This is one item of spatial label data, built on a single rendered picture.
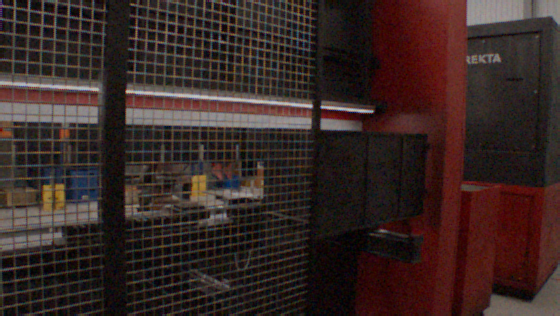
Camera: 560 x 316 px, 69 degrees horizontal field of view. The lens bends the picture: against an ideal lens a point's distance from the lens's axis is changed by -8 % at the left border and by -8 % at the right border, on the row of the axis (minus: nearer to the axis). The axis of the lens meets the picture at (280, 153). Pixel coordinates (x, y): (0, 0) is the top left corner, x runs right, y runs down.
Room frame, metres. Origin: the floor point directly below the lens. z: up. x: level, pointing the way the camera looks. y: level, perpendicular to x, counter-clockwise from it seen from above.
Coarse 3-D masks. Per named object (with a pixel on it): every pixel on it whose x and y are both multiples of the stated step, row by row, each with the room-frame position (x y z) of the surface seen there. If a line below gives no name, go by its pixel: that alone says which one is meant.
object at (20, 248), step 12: (216, 216) 1.69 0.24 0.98; (0, 240) 1.18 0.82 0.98; (12, 240) 1.19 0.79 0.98; (24, 240) 1.20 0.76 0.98; (48, 240) 1.21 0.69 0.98; (12, 252) 1.11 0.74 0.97; (24, 252) 1.12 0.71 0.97; (48, 252) 1.17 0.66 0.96; (12, 264) 1.10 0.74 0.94; (24, 264) 1.12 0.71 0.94; (12, 276) 1.11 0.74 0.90; (24, 276) 1.12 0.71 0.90; (36, 276) 1.14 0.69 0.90; (48, 276) 1.17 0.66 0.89
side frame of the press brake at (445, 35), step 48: (384, 0) 2.57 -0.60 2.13; (432, 0) 2.33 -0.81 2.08; (384, 48) 2.57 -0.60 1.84; (432, 48) 2.33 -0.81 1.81; (384, 96) 2.56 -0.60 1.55; (432, 96) 2.33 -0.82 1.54; (432, 144) 2.32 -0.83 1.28; (432, 192) 2.31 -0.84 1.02; (432, 240) 2.29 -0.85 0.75; (384, 288) 2.51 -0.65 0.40; (432, 288) 2.28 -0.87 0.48
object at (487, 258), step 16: (464, 192) 2.57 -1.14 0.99; (480, 192) 2.63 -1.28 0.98; (496, 192) 2.83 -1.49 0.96; (464, 208) 2.56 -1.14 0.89; (480, 208) 2.64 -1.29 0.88; (496, 208) 2.84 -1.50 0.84; (464, 224) 2.56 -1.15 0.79; (480, 224) 2.66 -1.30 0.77; (496, 224) 2.86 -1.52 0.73; (464, 240) 2.55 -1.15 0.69; (480, 240) 2.67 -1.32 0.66; (496, 240) 2.87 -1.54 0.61; (464, 256) 2.55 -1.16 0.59; (480, 256) 2.69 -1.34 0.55; (464, 272) 2.54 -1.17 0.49; (480, 272) 2.71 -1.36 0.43; (464, 288) 2.54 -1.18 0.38; (480, 288) 2.73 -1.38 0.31; (464, 304) 2.56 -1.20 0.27; (480, 304) 2.75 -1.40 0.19
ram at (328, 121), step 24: (0, 96) 1.36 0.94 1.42; (24, 96) 1.41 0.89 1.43; (48, 96) 1.46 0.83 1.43; (72, 96) 1.52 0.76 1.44; (96, 96) 1.58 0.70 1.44; (168, 96) 1.79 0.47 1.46; (0, 120) 1.36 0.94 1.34; (24, 120) 1.41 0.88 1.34; (48, 120) 1.46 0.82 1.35; (72, 120) 1.52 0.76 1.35; (96, 120) 1.58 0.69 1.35; (144, 120) 1.72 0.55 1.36; (168, 120) 1.79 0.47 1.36; (192, 120) 1.87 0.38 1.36; (264, 120) 2.14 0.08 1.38; (288, 120) 2.25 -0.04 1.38; (336, 120) 2.51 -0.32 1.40; (360, 120) 2.66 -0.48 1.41
